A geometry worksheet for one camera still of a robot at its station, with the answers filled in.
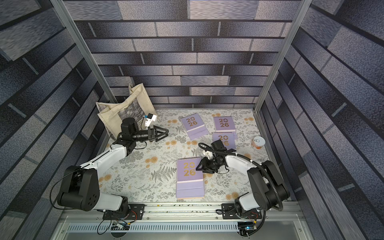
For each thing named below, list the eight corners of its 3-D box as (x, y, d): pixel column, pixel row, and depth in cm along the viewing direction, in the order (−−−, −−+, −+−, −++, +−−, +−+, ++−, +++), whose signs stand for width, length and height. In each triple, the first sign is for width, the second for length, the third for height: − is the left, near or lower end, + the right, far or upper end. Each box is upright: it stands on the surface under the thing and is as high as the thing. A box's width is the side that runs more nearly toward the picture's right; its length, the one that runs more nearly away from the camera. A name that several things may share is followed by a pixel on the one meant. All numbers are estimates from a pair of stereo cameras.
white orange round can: (252, 150, 99) (255, 145, 94) (249, 141, 103) (252, 136, 99) (263, 150, 99) (266, 145, 94) (260, 141, 103) (263, 136, 99)
